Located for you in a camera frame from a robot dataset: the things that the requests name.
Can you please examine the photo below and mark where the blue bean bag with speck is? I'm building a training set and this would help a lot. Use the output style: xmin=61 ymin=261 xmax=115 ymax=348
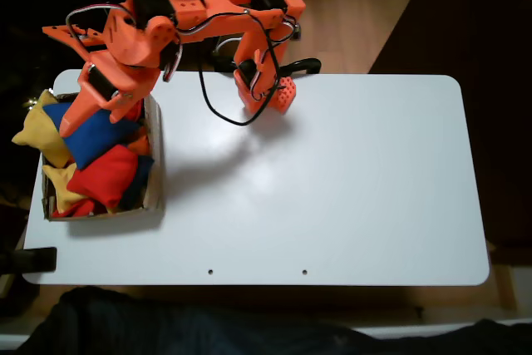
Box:
xmin=42 ymin=101 xmax=142 ymax=171

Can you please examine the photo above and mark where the yellow bean bag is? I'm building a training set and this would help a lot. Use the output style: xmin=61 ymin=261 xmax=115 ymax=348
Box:
xmin=41 ymin=161 xmax=84 ymax=214
xmin=11 ymin=88 xmax=74 ymax=169

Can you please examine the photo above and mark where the orange bean bag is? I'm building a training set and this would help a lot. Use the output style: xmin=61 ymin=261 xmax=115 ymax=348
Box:
xmin=68 ymin=133 xmax=150 ymax=164

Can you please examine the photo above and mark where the cardboard box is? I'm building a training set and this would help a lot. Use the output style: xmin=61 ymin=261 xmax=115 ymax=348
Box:
xmin=40 ymin=86 xmax=164 ymax=223

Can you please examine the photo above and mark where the black table clamp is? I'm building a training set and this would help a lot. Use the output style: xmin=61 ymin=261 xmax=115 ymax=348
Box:
xmin=277 ymin=57 xmax=323 ymax=78
xmin=214 ymin=53 xmax=239 ymax=74

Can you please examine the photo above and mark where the dark blue fabric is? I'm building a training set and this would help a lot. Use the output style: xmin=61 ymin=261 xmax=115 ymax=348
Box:
xmin=16 ymin=286 xmax=532 ymax=355

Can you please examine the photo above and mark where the orange gripper camera mount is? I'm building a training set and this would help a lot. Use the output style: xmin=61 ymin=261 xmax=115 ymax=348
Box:
xmin=41 ymin=24 xmax=109 ymax=52

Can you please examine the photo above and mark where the white cable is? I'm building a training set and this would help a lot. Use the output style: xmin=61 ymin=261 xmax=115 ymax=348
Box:
xmin=214 ymin=36 xmax=243 ymax=55

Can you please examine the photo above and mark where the black camera cable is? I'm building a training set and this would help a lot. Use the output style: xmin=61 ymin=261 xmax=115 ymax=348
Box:
xmin=65 ymin=5 xmax=300 ymax=127

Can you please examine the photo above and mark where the black bracket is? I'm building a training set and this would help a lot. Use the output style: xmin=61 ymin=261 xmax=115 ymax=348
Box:
xmin=0 ymin=246 xmax=58 ymax=276

